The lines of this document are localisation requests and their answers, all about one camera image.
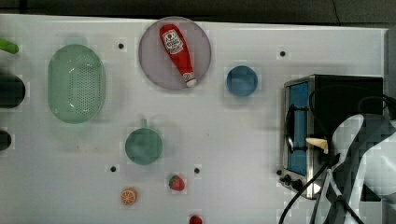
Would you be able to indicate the red round toy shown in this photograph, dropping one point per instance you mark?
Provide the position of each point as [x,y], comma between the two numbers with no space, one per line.
[195,220]

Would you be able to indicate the black object lower left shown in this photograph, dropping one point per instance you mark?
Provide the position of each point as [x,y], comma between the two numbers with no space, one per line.
[5,140]

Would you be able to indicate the blue round bowl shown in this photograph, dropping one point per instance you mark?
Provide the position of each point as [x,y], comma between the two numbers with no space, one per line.
[241,81]

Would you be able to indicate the black object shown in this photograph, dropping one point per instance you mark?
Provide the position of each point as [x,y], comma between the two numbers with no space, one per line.
[12,91]
[5,140]

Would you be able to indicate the yellow plush banana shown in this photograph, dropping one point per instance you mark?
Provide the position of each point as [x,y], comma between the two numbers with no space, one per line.
[316,142]

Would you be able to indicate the orange slice toy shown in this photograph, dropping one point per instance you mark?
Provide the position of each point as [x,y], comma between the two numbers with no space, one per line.
[128,196]

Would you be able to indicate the black object upper left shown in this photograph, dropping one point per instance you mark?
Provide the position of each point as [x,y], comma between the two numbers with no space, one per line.
[12,91]

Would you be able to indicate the green toy at edge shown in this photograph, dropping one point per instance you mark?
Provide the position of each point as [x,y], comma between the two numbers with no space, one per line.
[8,46]

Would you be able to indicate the green cup with handle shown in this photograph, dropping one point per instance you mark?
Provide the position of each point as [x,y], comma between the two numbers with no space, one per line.
[144,145]

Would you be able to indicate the red plush ketchup bottle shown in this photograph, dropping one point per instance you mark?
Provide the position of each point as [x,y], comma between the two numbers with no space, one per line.
[177,49]

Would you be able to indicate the black toaster oven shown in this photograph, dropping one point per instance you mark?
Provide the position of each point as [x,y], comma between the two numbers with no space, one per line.
[314,107]

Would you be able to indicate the red plush strawberry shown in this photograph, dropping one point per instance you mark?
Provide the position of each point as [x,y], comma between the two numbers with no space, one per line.
[176,183]

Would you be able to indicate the green oval colander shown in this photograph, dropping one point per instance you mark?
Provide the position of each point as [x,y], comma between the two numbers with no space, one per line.
[76,84]

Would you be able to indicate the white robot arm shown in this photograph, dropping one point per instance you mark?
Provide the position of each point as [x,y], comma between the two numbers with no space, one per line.
[365,146]

